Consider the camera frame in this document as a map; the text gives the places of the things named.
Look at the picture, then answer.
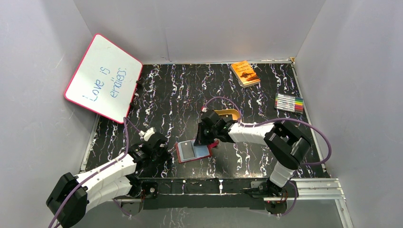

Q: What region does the purple cable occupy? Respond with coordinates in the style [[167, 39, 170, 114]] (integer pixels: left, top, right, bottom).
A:
[[201, 96, 333, 216], [47, 117, 147, 228]]

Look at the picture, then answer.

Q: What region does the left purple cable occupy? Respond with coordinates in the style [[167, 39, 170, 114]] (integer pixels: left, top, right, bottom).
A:
[[47, 117, 147, 228]]

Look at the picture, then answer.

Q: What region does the red card holder wallet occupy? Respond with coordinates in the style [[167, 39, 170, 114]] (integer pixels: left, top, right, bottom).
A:
[[175, 140, 219, 163]]

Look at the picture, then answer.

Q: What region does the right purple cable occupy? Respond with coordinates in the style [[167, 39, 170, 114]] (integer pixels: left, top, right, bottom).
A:
[[201, 96, 333, 216]]

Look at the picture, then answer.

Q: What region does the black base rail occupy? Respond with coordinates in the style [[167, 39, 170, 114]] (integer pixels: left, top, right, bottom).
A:
[[112, 178, 298, 211]]

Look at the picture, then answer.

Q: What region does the pink framed whiteboard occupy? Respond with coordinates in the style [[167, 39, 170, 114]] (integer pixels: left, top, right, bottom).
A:
[[64, 34, 143, 124]]

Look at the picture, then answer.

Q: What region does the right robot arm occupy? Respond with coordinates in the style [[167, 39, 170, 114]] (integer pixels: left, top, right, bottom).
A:
[[194, 110, 312, 197]]

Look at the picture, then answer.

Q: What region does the aluminium frame rail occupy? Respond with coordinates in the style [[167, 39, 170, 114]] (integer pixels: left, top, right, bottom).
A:
[[293, 178, 345, 200]]

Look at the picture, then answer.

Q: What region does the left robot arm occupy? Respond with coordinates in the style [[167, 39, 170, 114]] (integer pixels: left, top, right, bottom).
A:
[[46, 128, 170, 228]]

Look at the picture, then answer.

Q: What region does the orange book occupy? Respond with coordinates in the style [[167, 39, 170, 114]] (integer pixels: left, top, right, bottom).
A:
[[230, 61, 260, 88]]

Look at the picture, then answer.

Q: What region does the gold oval tray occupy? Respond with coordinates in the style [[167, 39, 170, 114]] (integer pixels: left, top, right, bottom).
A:
[[214, 109, 241, 123]]

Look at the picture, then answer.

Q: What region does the pack of coloured markers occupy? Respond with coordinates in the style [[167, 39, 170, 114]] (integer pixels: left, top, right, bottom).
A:
[[274, 93, 304, 114]]

